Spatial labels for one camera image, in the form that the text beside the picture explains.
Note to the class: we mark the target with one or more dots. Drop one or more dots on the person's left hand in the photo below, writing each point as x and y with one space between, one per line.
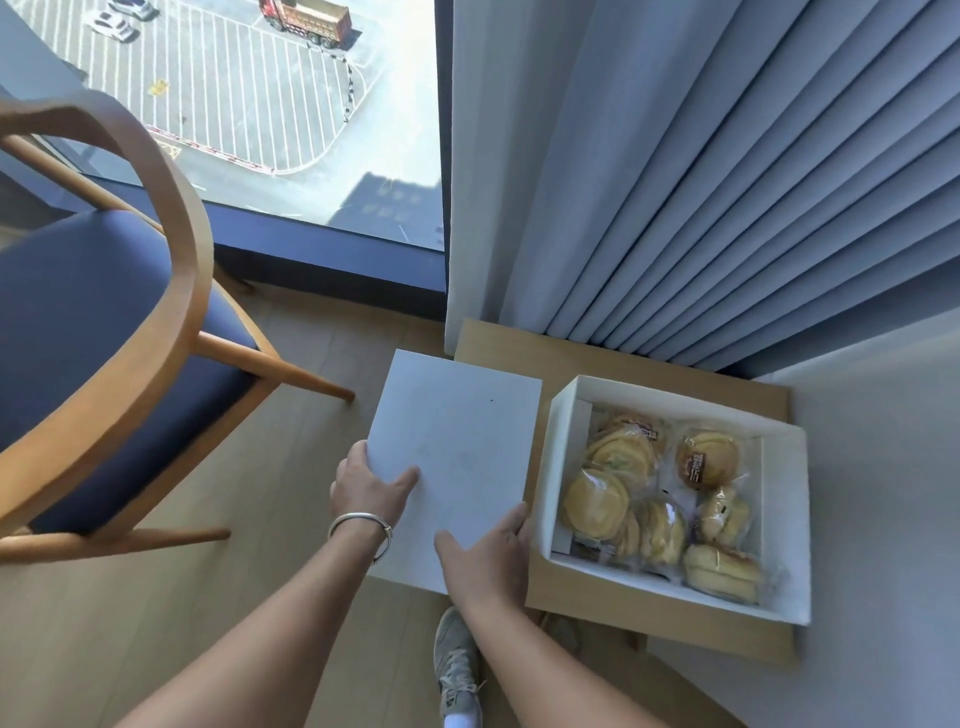
358 484

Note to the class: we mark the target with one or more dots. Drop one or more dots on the person's right hand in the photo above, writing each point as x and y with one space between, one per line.
491 570

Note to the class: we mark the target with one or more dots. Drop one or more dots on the person's left thumb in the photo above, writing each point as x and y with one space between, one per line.
396 482

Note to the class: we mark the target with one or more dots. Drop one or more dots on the person's right thumb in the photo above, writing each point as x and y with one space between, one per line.
504 525

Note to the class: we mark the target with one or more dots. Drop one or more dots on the white cardboard box lid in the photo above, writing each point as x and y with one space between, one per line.
465 442

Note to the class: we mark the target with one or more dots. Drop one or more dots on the person's right forearm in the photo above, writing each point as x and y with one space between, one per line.
540 667

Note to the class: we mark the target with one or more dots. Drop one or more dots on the person's left forearm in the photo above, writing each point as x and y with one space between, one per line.
262 637

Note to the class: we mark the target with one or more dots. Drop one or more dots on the pile of wrapped bread buns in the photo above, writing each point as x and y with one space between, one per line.
645 502

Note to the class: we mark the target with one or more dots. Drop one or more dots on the grey sneaker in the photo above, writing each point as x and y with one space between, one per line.
454 660

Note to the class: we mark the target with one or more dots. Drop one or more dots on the small wooden side table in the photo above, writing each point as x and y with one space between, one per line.
660 611

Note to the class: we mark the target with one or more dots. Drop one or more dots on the white sock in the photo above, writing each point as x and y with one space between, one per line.
461 721

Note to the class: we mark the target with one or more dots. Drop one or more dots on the open white cardboard box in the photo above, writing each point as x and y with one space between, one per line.
784 510

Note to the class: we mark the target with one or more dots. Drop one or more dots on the wooden chair with blue seat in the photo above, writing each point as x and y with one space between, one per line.
90 330

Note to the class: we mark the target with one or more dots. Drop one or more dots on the grey-blue pleated curtain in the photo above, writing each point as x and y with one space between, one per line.
675 165

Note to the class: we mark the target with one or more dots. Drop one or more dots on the red dump truck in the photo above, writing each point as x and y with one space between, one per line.
307 16

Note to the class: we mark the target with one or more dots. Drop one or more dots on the white parked car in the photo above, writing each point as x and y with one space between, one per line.
112 28
135 7

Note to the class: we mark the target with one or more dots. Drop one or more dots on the dark window frame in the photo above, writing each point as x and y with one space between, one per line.
337 255

